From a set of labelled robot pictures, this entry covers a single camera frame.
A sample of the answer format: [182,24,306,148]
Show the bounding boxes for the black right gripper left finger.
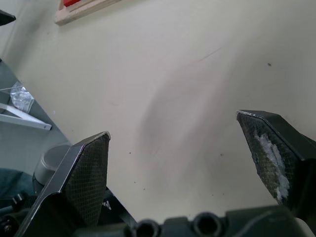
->
[17,130,112,237]

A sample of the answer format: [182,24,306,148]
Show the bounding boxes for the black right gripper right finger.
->
[236,110,316,220]

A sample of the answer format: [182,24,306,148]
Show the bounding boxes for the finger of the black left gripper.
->
[0,9,17,27]

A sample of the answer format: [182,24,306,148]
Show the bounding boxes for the silver robot body cylinder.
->
[33,145,73,191]

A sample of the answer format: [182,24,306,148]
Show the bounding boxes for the wooden letter block tray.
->
[54,0,124,27]

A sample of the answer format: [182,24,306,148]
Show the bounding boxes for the white metal bar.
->
[0,103,53,131]

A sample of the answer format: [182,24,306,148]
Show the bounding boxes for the small clear plastic bag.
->
[10,82,34,112]

